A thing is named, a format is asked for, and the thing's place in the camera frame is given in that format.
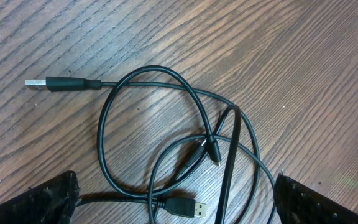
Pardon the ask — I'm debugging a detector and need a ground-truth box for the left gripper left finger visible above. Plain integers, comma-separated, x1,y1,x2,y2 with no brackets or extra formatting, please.
0,170,80,224

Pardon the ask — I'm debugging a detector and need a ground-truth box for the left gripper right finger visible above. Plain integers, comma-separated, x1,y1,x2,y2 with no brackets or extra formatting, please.
273,174,358,224

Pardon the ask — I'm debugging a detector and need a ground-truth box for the black USB-A to C cable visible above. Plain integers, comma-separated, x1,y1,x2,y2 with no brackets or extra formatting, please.
25,77,275,223

